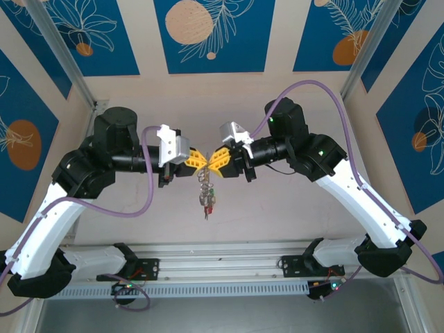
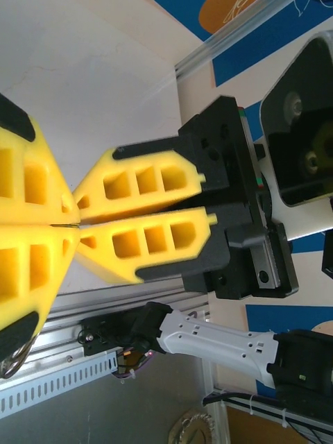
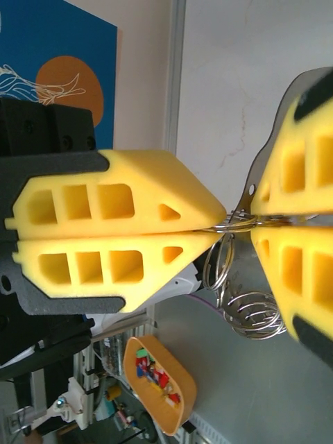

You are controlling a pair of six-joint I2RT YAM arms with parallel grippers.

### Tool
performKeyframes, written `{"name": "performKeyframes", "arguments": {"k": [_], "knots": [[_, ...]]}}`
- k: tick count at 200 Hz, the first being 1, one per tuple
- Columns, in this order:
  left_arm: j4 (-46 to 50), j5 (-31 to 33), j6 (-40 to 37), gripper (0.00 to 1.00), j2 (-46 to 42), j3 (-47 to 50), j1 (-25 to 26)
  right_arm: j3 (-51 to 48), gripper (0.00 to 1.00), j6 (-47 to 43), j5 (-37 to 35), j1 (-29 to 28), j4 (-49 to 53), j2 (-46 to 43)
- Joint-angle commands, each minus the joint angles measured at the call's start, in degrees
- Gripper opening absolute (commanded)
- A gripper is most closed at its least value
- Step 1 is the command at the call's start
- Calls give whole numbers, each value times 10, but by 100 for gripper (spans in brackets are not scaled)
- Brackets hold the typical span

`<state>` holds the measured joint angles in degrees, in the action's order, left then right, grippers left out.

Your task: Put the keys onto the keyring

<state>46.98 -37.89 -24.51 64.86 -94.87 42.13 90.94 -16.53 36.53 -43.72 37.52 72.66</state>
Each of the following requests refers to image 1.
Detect silver keyring bunch with keys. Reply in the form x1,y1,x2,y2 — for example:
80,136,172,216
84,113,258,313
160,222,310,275
196,165,219,222

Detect blue poster beige circle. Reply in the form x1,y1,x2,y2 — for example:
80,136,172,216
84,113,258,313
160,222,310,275
153,0,277,74

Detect blue poster orange circle fern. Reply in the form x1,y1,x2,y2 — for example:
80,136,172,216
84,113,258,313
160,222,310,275
293,0,386,73

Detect blue poster small orange circle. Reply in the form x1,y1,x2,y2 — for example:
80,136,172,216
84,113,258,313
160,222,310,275
34,0,141,77

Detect blue poster orange oval flower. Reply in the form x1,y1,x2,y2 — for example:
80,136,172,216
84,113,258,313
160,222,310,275
0,48,60,223

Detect blue poster orange dark circles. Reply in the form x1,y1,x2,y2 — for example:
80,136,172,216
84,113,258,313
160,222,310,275
376,33,444,216

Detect grey metal sheet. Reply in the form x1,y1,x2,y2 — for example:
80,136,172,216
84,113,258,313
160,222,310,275
34,297,409,333

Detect purple cable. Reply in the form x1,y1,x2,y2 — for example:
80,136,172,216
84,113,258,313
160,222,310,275
314,272,357,302
103,275,152,312
0,125,162,284
250,80,444,284

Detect aluminium base extrusion rail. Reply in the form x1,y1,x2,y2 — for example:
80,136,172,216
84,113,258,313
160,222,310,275
58,241,351,280

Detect aluminium frame post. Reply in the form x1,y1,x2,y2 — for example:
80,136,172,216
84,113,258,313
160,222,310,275
339,0,427,101
24,0,98,110

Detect blue floral wall poster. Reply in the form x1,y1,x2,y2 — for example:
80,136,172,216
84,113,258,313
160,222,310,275
360,0,444,94
0,0,73,101

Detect grey slotted cable duct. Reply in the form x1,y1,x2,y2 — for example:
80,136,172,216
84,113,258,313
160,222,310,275
51,281,309,298

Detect aluminium frame rail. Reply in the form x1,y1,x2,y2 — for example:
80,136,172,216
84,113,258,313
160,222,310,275
391,277,429,333
17,305,48,333

